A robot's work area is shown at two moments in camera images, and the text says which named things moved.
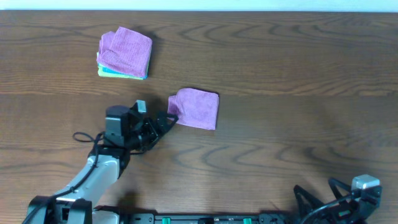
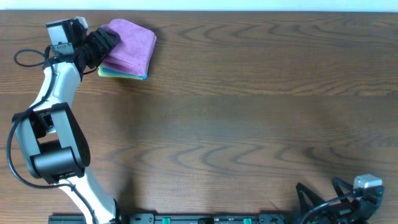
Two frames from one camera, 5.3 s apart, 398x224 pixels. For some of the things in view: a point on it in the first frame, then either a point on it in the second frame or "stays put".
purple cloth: (194, 107) to (134, 52)
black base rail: (264, 218) stays put
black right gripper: (341, 213) stays put
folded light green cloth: (102, 73) stays put
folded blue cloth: (110, 70) stays put
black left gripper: (165, 126) to (104, 42)
